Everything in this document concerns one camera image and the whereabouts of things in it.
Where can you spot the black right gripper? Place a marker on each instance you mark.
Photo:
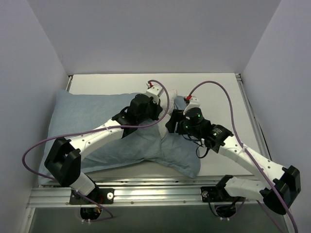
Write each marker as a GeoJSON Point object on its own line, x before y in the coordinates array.
{"type": "Point", "coordinates": [171, 120]}

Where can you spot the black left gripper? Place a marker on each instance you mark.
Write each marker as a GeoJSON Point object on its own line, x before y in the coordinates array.
{"type": "Point", "coordinates": [157, 109]}

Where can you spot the white pillow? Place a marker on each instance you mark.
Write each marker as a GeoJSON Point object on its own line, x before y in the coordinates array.
{"type": "Point", "coordinates": [167, 107]}

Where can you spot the blue pillowcase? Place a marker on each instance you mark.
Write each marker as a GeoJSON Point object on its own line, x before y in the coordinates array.
{"type": "Point", "coordinates": [142, 154]}

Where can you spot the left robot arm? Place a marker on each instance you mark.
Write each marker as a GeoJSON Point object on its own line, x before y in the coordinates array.
{"type": "Point", "coordinates": [65, 156]}

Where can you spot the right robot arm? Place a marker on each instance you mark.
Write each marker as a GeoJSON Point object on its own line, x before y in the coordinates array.
{"type": "Point", "coordinates": [276, 186]}

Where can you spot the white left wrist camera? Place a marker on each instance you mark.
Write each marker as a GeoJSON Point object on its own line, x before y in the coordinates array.
{"type": "Point", "coordinates": [154, 91]}

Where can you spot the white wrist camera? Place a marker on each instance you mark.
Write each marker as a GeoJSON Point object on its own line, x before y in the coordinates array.
{"type": "Point", "coordinates": [154, 91]}
{"type": "Point", "coordinates": [191, 102]}

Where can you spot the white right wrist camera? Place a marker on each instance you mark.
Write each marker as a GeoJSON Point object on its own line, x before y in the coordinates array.
{"type": "Point", "coordinates": [191, 102]}

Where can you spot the aluminium front rail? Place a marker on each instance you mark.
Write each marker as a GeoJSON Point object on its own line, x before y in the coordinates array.
{"type": "Point", "coordinates": [130, 192]}

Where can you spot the aluminium rail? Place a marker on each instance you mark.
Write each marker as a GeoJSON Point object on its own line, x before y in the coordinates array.
{"type": "Point", "coordinates": [260, 139]}
{"type": "Point", "coordinates": [130, 192]}
{"type": "Point", "coordinates": [69, 83]}

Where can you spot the aluminium left side rail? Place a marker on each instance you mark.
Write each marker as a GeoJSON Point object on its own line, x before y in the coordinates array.
{"type": "Point", "coordinates": [69, 83]}

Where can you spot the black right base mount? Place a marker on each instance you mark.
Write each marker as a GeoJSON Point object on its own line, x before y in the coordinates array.
{"type": "Point", "coordinates": [212, 194]}

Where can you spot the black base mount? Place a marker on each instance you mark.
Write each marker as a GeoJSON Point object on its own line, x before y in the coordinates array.
{"type": "Point", "coordinates": [100, 196]}
{"type": "Point", "coordinates": [212, 194]}

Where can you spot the aluminium right side rail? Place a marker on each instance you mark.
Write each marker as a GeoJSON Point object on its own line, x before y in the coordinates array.
{"type": "Point", "coordinates": [260, 139]}

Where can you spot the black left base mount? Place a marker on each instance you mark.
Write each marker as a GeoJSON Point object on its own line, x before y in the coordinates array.
{"type": "Point", "coordinates": [100, 196]}

